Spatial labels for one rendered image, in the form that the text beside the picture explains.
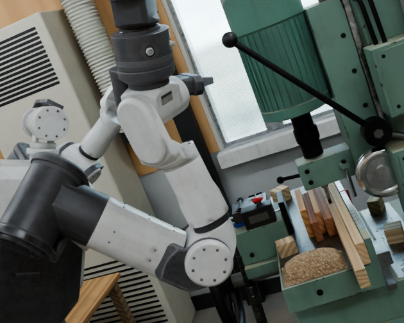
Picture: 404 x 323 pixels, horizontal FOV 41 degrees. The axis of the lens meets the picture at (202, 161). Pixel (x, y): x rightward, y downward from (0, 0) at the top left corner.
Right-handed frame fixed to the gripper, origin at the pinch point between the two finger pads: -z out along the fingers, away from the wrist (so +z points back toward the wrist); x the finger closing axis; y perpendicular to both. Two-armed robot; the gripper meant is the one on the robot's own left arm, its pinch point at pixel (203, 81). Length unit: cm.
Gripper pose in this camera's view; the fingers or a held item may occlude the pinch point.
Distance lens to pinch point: 159.9
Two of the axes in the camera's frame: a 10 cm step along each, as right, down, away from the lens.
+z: -8.7, 2.3, -4.5
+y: -0.9, -9.5, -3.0
